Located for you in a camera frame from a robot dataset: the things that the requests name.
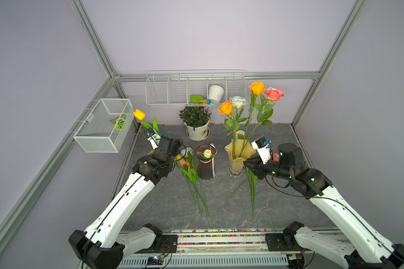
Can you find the white rose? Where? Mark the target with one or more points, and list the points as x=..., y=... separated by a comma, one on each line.
x=238, y=104

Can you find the cream rose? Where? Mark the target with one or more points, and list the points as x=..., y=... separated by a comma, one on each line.
x=240, y=135

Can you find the pink tulip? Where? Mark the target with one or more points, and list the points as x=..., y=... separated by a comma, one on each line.
x=195, y=186

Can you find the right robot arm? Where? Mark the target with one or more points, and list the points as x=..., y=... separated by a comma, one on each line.
x=365, y=249

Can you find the white wire side basket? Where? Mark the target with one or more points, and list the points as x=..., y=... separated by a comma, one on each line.
x=106, y=126

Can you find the orange rose short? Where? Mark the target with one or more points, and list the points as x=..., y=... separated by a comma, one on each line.
x=230, y=123

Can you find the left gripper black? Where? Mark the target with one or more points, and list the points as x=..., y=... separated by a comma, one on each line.
x=178, y=151

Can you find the aluminium rail frame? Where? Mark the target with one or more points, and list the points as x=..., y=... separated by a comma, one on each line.
x=221, y=249

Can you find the white wire wall shelf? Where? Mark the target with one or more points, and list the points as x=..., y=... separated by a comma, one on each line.
x=175, y=88

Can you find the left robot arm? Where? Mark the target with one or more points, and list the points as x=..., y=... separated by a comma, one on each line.
x=101, y=245

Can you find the white empty flower pot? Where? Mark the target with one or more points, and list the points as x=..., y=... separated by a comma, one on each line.
x=215, y=94

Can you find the potted green plant white pot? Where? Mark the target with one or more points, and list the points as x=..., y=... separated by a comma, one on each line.
x=196, y=119

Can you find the cream tulip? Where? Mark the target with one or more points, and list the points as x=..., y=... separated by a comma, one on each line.
x=206, y=154

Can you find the orange rose tall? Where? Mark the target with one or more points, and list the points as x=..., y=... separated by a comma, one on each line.
x=256, y=102

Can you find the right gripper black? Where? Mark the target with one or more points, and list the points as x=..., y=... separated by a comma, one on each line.
x=258, y=167

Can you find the green toy trowel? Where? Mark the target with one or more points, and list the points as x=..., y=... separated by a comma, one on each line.
x=197, y=99

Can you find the yellow wavy glass vase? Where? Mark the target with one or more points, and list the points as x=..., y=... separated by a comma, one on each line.
x=238, y=151

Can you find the yellow tulip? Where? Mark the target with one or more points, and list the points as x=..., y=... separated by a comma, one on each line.
x=141, y=116

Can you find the dark red glass vase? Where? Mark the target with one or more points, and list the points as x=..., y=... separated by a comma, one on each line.
x=205, y=168

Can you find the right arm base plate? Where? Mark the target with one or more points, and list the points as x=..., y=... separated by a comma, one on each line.
x=278, y=242

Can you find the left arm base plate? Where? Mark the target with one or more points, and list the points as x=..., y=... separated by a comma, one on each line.
x=163, y=244

